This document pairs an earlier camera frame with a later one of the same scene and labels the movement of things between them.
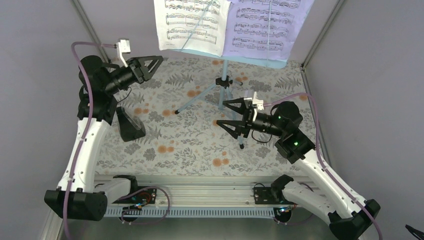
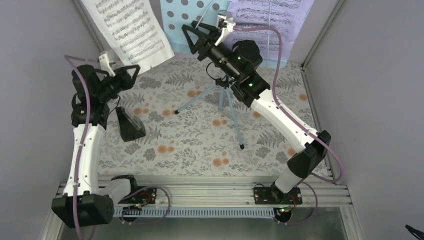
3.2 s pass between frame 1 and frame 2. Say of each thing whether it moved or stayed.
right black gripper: moved
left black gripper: moved
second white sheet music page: stayed
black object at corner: stayed
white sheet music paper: moved
